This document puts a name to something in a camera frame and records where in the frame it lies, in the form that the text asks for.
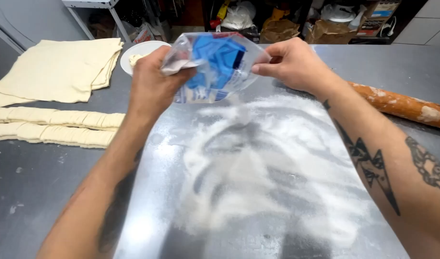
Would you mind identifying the dough scrap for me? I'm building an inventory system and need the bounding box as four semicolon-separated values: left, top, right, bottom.
129;53;150;67

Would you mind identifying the wooden rolling pin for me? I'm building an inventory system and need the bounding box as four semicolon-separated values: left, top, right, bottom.
346;81;440;130

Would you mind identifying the white plate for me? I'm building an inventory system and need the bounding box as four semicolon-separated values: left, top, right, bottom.
120;40;171;76

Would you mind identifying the spread of white sugar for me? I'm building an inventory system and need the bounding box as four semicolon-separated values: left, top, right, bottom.
175;94;373;249

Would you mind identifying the white metal table frame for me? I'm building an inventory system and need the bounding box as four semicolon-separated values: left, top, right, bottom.
62;0;132;44

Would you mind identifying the stack of folded dough sheets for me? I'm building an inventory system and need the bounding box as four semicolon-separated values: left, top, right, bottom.
0;38;125;108

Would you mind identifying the person's right hand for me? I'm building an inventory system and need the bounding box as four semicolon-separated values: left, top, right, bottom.
251;37;337;97

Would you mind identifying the clear plastic bag blue print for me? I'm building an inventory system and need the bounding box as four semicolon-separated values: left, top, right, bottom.
160;32;272;105

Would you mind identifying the cluttered storage shelf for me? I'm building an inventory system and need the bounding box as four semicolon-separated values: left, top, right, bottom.
202;0;427;45

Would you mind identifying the red and white paper bag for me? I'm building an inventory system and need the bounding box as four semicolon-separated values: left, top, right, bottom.
133;22;156;44

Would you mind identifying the person's left hand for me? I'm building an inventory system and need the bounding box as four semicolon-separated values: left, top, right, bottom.
128;45;197;117

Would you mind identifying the long cut dough strip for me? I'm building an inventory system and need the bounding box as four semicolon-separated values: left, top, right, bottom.
0;122;118;149
0;107;126;131

